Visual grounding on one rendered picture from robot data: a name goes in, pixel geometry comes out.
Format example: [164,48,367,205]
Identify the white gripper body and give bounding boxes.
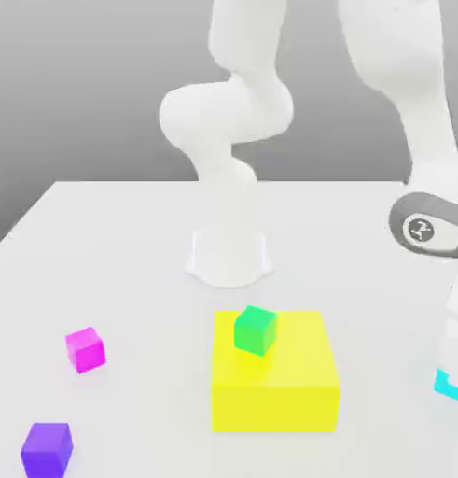
[441,316,458,372]

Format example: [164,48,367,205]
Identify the small green cube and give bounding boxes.
[233,304,278,358]

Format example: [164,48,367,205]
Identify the large yellow box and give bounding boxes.
[212,310,341,433]

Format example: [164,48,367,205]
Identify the small cyan cube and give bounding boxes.
[433,367,458,405]

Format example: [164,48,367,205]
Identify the small purple cube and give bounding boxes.
[20,422,75,478]

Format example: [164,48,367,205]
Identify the small magenta cube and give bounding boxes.
[64,326,107,375]

